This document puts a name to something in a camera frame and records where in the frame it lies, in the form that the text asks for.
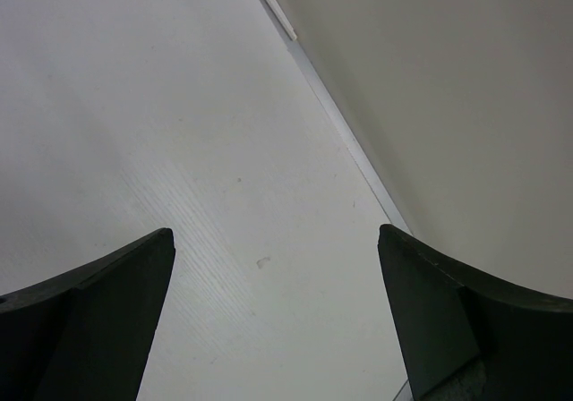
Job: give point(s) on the white strip at back wall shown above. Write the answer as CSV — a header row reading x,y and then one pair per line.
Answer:
x,y
282,19

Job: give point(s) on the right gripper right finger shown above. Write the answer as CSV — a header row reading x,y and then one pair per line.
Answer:
x,y
467,335

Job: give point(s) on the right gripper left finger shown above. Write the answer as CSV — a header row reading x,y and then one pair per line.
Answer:
x,y
87,333

